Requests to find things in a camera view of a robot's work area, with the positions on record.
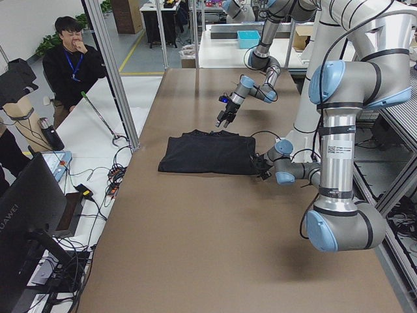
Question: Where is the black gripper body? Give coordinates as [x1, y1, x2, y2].
[217, 93, 243, 123]
[252, 153, 271, 179]

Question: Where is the black printed t-shirt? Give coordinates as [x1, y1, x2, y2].
[158, 130, 257, 175]

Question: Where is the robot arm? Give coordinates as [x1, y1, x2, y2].
[216, 1, 317, 127]
[252, 1, 416, 252]

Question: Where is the blue plastic bin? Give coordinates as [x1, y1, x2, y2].
[237, 30, 261, 49]

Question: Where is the grabber reach tool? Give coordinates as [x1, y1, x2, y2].
[81, 91, 129, 146]

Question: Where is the cardboard box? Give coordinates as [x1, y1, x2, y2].
[293, 25, 313, 52]

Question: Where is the black and red power strip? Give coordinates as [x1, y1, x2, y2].
[106, 164, 127, 199]

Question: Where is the seated man in black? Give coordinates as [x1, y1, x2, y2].
[42, 16, 106, 128]

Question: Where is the teach pendant tablet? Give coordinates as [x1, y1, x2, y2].
[41, 151, 72, 182]

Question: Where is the black thermos bottle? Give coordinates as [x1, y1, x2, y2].
[38, 117, 65, 151]

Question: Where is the black Huawei monitor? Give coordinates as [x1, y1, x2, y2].
[1, 153, 71, 312]

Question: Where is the aluminium frame post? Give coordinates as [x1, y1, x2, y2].
[81, 0, 139, 152]

